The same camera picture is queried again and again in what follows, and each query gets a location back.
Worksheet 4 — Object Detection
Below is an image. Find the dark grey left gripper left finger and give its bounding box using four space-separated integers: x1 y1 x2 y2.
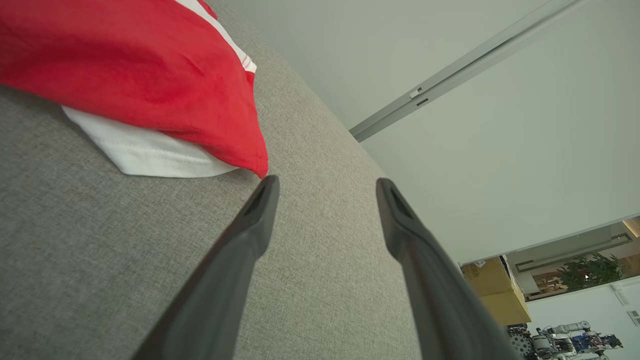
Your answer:
131 174 281 360

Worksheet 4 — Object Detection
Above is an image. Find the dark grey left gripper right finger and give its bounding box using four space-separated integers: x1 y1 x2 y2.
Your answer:
375 177 522 360

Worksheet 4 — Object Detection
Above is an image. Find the red and white jersey shirt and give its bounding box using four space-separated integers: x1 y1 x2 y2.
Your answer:
0 0 269 179

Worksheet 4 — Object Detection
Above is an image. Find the brown cardboard box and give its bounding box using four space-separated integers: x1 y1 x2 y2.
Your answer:
461 256 532 327

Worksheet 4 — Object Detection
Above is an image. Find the white and blue background robot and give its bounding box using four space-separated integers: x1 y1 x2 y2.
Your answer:
507 321 624 360

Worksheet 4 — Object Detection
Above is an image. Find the green potted plant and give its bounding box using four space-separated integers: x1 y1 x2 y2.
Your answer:
556 252 626 291

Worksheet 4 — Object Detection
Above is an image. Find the white cloth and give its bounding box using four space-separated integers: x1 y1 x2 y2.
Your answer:
0 0 423 360

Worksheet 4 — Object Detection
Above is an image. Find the grey partition door frame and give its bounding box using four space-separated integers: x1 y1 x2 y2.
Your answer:
349 0 593 143

